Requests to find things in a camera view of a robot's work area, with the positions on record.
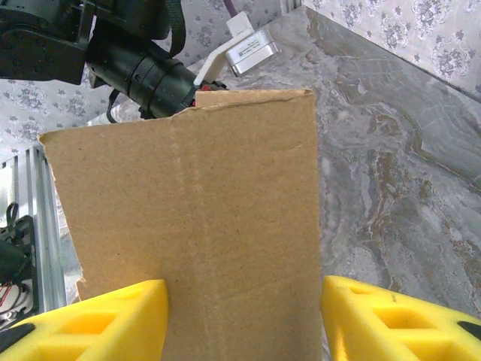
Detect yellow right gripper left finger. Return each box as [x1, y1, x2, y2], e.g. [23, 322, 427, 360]
[0, 278, 169, 361]

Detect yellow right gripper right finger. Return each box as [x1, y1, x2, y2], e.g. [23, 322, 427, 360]
[321, 275, 481, 361]

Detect brown cardboard box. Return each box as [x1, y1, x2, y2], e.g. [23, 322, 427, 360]
[38, 88, 324, 361]

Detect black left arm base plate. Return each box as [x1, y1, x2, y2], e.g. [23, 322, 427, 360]
[0, 202, 38, 332]

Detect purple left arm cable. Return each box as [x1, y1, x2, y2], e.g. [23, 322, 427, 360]
[222, 0, 242, 18]

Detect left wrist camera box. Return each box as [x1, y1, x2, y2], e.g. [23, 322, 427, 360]
[195, 10, 283, 88]

